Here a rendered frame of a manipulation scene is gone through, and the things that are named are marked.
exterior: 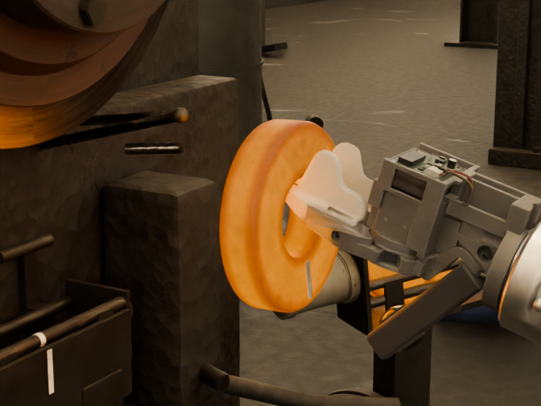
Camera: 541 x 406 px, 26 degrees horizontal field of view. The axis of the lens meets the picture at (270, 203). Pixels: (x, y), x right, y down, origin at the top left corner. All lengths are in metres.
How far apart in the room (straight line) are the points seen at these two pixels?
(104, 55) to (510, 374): 1.99
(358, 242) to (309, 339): 2.15
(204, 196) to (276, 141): 0.29
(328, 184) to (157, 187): 0.30
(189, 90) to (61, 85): 0.38
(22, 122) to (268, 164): 0.21
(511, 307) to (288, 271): 0.19
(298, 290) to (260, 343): 2.04
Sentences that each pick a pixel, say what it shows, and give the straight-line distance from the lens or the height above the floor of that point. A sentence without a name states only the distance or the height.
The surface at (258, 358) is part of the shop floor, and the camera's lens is 2.90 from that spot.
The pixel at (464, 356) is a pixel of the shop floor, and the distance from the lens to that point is 2.96.
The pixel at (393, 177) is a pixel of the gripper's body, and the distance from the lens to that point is 0.87.
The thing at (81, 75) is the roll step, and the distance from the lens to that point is 0.99.
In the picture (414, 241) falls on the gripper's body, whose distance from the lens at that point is 0.88.
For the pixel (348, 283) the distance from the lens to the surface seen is 1.28.
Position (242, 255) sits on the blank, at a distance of 0.90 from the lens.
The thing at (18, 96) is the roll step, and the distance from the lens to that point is 0.94.
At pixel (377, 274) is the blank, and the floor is 0.68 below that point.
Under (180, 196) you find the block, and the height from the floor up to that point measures 0.79.
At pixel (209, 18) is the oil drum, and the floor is 0.74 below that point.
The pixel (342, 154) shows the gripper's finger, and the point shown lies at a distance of 0.94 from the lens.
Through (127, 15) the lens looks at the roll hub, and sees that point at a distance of 0.93.
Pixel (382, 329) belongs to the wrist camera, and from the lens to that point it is 0.93.
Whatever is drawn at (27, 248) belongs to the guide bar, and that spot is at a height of 0.76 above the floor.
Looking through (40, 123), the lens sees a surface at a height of 0.90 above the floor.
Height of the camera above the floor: 1.07
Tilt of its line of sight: 14 degrees down
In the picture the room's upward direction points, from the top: straight up
